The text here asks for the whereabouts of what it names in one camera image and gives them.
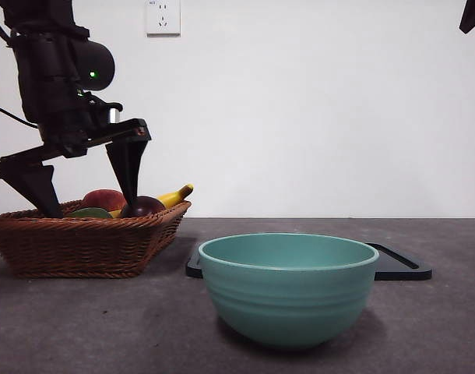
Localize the green avocado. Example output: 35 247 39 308
69 207 113 219

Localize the teal ribbed bowl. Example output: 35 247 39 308
197 232 380 350

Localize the red apple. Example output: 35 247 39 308
81 189 128 211

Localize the dark purple round fruit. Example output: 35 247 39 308
119 196 167 218

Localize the yellow banana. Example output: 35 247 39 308
108 183 194 219

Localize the brown wicker basket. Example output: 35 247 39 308
0 200 192 279

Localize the black rectangular tray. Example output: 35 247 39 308
185 242 433 281

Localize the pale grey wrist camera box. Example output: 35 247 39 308
90 100 124 125

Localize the white wall socket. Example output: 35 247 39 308
146 0 181 38

